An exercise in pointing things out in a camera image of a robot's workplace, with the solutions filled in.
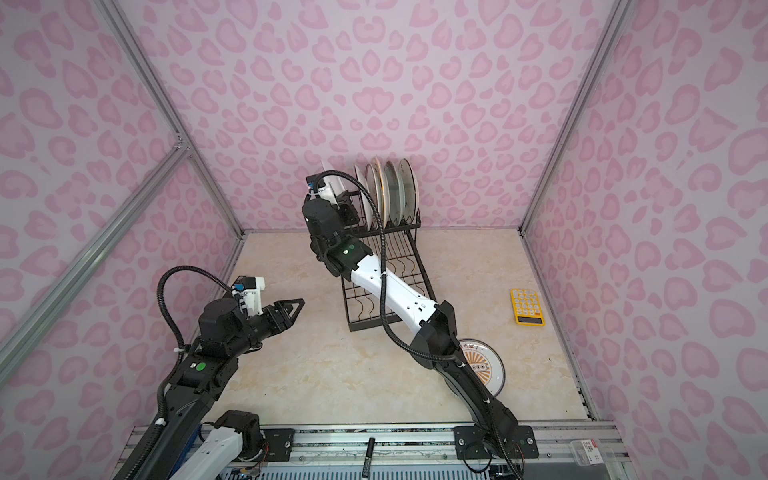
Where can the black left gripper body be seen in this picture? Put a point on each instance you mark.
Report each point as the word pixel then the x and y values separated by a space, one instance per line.
pixel 260 328

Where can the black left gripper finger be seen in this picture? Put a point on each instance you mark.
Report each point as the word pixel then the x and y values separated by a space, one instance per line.
pixel 286 317
pixel 290 304

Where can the green-rim lettered white plate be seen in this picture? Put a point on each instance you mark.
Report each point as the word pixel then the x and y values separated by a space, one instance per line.
pixel 366 204

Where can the cat pumpkin star plate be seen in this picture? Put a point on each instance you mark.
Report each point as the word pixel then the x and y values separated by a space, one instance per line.
pixel 382 190

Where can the light blue flower plate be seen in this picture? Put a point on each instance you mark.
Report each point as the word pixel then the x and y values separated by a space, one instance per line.
pixel 394 187

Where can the white floral speckled plate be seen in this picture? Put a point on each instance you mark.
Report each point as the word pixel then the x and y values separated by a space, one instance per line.
pixel 410 190

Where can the orange sunburst plate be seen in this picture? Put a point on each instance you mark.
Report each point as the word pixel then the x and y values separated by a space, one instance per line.
pixel 374 186
pixel 486 364

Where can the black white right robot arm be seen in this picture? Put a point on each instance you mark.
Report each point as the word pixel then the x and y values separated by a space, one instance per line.
pixel 436 347

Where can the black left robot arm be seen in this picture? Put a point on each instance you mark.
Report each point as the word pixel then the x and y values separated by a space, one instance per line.
pixel 227 330

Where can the black two-tier dish rack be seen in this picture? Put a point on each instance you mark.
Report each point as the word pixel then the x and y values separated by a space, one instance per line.
pixel 379 291

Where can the black marker pen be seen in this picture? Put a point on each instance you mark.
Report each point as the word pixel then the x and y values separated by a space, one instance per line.
pixel 366 469

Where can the yellow calculator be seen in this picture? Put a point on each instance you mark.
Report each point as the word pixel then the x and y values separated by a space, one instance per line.
pixel 527 309

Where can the white red label tag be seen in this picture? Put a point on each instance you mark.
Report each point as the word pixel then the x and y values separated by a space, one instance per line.
pixel 586 452

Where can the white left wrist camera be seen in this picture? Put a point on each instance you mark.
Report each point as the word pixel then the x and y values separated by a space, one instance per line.
pixel 251 295

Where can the diagonal aluminium frame bar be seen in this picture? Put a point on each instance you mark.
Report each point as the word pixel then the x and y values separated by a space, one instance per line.
pixel 39 319

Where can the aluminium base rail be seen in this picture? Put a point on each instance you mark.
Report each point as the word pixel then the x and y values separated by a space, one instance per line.
pixel 565 449

